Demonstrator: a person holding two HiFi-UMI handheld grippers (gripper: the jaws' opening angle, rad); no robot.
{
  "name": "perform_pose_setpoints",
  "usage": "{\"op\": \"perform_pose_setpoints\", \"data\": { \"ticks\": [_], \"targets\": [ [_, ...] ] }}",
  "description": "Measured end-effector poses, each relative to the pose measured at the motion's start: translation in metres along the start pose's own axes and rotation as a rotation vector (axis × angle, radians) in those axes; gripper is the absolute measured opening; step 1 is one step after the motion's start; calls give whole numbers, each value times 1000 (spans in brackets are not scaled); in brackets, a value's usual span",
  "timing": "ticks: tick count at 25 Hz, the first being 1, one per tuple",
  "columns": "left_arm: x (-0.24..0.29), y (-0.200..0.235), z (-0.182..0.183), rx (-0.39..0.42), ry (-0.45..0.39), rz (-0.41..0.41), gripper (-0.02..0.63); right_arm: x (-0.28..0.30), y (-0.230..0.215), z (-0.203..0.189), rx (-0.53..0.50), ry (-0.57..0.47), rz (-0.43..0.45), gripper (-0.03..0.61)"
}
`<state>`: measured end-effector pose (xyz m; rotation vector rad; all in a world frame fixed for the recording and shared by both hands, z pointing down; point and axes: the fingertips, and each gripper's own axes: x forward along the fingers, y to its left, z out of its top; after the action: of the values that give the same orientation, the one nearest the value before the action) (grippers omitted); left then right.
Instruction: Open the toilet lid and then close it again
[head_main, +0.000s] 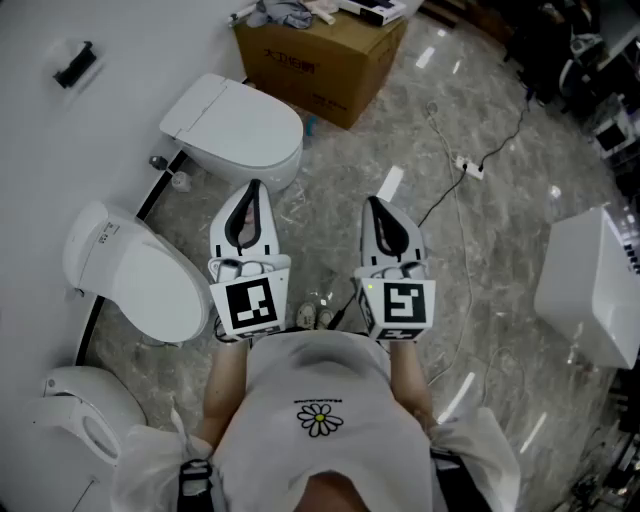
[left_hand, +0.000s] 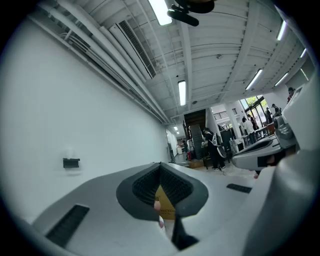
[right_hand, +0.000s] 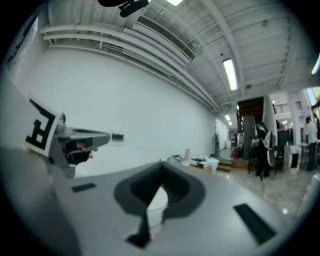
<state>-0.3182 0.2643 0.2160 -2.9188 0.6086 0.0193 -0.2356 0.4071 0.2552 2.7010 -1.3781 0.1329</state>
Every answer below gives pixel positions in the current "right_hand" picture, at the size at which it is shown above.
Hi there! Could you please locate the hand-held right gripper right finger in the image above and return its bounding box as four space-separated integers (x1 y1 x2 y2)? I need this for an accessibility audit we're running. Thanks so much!
152 161 288 256

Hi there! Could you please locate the white box with dark picture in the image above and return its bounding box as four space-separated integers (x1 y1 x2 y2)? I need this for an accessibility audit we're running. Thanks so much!
190 154 214 169

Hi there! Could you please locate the long ceiling light tube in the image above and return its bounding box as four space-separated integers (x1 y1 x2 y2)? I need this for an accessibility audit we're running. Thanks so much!
222 58 239 92

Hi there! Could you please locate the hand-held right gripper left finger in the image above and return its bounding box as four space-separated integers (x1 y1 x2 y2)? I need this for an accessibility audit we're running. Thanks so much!
53 161 163 256

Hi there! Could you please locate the grey cloth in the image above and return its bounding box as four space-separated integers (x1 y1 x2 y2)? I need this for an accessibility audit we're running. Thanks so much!
167 154 185 165

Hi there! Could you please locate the white ceiling air conditioner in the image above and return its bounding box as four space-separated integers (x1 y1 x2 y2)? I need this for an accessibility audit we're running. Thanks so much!
131 14 196 68

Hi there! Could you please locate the black head-worn camera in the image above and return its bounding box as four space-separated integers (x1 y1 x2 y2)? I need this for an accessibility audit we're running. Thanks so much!
118 0 151 18

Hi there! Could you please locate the white tankless toilet body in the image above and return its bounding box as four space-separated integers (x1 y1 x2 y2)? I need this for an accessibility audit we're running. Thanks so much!
147 212 165 235

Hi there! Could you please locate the row of white ceiling pipes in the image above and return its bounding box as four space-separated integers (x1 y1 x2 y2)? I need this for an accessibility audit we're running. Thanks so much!
39 22 222 112

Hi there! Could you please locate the dark wooden staircase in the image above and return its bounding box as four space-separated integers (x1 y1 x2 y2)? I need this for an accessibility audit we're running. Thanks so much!
236 96 265 118

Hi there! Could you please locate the person's left hand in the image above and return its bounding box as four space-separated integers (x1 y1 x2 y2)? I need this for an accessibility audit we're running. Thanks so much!
74 140 99 160

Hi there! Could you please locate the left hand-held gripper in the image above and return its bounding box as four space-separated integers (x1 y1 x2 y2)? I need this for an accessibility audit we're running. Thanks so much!
24 93 111 179

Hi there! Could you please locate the tall dark panel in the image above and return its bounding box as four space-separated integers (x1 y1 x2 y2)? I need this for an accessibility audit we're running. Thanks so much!
242 115 258 161

